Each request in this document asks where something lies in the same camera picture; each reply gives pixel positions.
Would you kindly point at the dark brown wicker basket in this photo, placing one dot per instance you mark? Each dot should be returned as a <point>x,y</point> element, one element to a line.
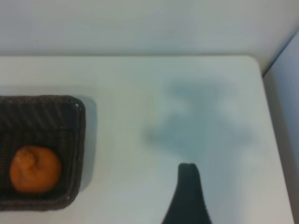
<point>46,121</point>

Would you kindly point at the orange fruit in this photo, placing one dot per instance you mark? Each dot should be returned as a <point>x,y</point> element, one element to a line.
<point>35,170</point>

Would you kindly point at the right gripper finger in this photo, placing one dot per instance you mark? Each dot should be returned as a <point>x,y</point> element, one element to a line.
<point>187,200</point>

